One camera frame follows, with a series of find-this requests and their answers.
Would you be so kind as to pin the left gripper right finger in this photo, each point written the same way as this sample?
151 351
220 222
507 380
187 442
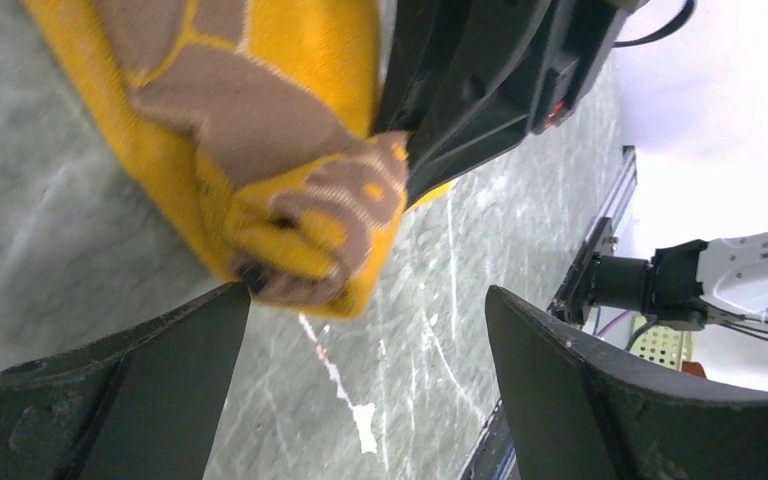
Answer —
580 408

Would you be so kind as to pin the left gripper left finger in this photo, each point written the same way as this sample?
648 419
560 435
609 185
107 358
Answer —
143 403

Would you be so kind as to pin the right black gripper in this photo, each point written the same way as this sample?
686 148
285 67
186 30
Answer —
471 78

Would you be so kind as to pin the brown yellow cloth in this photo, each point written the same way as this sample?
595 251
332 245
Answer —
250 126

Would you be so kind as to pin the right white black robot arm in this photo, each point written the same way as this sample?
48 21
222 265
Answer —
685 287

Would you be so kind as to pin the perforated metal plate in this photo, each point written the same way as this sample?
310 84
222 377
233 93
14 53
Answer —
665 347

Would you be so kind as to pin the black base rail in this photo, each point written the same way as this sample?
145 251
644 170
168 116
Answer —
493 454

